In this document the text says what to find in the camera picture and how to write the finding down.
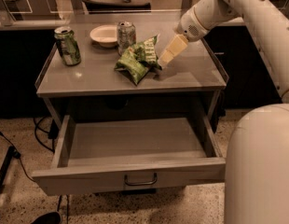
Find green soda can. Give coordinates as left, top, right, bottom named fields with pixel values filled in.
left=54, top=26, right=81, bottom=66

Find grey cabinet with table top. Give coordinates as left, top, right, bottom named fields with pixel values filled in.
left=34, top=11, right=230, bottom=134

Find green jalapeno chip bag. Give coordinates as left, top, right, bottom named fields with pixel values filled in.
left=115, top=35, right=162, bottom=85

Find open grey top drawer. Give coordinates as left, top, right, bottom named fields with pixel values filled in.
left=33, top=107, right=226, bottom=195

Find white bowl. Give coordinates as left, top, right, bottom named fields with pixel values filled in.
left=89, top=25, right=117, bottom=48

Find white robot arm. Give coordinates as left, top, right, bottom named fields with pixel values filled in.
left=158, top=0, right=289, bottom=224

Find black stand leg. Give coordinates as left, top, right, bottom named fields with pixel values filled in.
left=0, top=146, right=21, bottom=191

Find transparent acrylic barrier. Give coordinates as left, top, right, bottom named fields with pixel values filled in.
left=0, top=0, right=289, bottom=28

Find silver soda can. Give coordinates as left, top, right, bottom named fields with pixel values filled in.
left=117, top=21, right=136, bottom=54

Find black floor cables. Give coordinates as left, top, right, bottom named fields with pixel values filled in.
left=33, top=115, right=59, bottom=154

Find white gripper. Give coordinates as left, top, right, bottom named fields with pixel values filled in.
left=158, top=8, right=204, bottom=68

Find metal drawer handle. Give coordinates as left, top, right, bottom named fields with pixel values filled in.
left=124, top=173, right=158, bottom=187

